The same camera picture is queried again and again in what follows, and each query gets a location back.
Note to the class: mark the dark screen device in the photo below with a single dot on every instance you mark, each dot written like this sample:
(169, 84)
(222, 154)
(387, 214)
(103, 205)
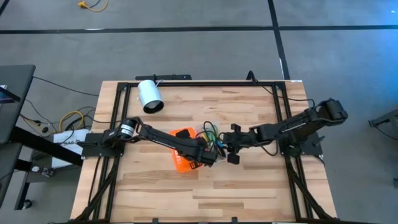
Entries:
(7, 93)

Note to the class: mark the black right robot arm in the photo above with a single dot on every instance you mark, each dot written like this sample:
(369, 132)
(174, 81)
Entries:
(295, 127)

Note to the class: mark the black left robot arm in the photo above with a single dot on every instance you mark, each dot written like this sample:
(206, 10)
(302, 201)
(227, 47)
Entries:
(161, 140)

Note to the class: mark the white equipment box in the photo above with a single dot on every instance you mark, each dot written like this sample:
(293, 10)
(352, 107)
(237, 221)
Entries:
(77, 137)

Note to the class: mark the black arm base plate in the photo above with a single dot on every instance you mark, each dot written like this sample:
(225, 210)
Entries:
(314, 151)
(93, 151)

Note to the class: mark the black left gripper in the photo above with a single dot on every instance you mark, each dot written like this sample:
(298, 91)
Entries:
(205, 157)

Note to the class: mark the black desk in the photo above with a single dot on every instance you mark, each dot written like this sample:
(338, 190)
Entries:
(18, 74)

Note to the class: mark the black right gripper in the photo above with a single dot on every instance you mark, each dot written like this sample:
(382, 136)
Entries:
(245, 140)

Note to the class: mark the black caster wheel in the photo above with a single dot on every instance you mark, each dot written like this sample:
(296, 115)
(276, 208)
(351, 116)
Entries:
(26, 204)

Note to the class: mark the black power strip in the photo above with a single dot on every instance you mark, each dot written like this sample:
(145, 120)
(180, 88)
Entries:
(164, 77)

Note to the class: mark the clear plastic supply box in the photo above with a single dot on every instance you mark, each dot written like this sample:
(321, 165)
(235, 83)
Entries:
(199, 129)

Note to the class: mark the grey metal stand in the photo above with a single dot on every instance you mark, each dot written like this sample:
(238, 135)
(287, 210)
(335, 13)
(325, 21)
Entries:
(388, 117)

